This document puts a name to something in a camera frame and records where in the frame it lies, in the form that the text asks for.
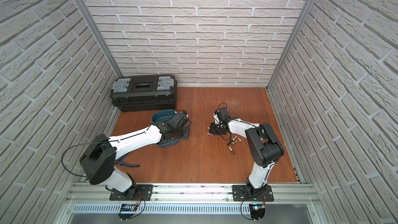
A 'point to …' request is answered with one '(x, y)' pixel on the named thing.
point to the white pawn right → (240, 140)
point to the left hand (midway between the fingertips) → (189, 130)
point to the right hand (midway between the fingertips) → (213, 130)
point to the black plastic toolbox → (144, 93)
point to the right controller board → (257, 211)
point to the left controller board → (127, 211)
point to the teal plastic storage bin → (162, 114)
